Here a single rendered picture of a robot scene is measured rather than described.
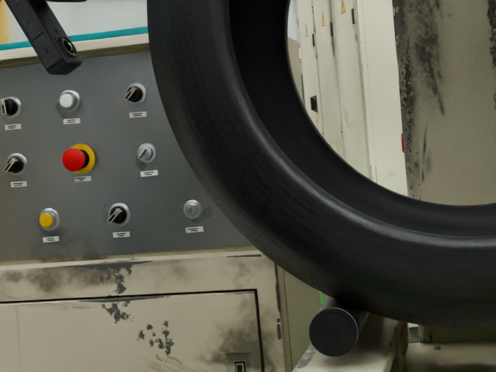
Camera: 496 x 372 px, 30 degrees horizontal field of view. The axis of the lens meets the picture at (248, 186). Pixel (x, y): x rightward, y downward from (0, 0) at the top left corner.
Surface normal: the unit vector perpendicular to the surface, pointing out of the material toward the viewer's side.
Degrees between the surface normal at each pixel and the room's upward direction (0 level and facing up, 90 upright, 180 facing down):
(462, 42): 90
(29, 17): 93
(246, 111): 94
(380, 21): 90
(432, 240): 101
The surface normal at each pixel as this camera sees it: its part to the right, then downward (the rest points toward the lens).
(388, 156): 0.12, 0.04
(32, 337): -0.22, 0.07
